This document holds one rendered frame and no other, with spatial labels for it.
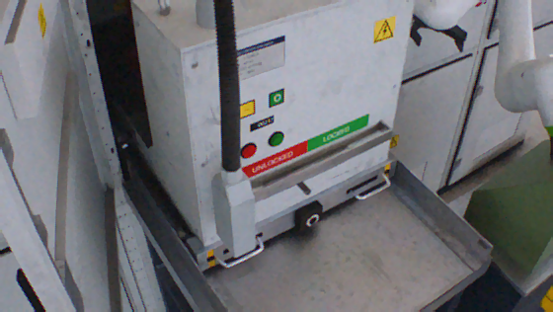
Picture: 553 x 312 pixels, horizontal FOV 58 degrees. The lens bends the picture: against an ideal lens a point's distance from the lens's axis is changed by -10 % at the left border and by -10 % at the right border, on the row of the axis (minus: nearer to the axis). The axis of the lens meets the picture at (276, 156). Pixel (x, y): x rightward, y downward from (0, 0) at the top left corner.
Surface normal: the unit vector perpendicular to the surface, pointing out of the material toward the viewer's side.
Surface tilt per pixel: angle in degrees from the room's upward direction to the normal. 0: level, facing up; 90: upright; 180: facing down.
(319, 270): 0
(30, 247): 90
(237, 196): 60
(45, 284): 90
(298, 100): 90
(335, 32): 90
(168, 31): 0
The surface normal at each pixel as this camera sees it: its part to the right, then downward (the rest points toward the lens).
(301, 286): 0.01, -0.73
